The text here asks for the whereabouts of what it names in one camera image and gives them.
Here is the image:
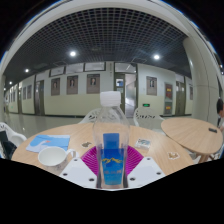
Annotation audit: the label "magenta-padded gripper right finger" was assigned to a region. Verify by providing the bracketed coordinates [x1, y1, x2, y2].
[125, 145, 167, 189]

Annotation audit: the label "red yellow wall notice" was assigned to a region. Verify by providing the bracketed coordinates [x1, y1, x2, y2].
[164, 101, 173, 116]

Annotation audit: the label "person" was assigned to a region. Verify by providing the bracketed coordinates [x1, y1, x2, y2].
[215, 98, 224, 129]

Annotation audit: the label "white ceramic mug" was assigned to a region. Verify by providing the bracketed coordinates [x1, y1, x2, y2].
[37, 146, 78, 176]

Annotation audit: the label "clear blue-labelled water bottle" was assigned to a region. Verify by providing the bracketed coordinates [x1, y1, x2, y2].
[92, 90, 131, 190]

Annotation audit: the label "red wall notice board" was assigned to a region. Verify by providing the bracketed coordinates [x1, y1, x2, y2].
[164, 83, 174, 100]

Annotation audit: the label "small printed card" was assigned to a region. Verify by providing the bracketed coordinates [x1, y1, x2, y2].
[134, 138, 152, 150]

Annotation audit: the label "white brown paper sticker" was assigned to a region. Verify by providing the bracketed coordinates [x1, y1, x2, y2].
[167, 151, 181, 160]

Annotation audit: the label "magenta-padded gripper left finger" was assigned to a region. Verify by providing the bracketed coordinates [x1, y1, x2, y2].
[59, 145, 99, 189]

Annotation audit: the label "dark hallway door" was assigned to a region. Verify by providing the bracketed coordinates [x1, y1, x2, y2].
[34, 79, 46, 116]
[175, 81, 188, 116]

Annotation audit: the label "blue printed paper sheet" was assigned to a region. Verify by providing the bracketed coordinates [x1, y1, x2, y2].
[25, 134, 72, 154]

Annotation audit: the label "framed wall portraits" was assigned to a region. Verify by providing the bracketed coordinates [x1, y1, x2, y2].
[21, 73, 158, 98]

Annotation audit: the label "round wooden table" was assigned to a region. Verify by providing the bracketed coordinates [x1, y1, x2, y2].
[160, 117, 224, 164]

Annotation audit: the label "black bag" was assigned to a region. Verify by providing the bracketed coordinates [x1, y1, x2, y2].
[0, 130, 17, 159]

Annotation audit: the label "round ceiling lights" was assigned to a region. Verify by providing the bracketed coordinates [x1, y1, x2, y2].
[6, 49, 162, 84]

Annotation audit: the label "white plastic lattice chair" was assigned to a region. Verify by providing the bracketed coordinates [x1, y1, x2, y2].
[133, 106, 165, 130]
[78, 108, 101, 125]
[0, 121, 28, 159]

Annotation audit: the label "open dark green doorway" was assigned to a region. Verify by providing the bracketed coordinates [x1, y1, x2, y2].
[113, 72, 138, 118]

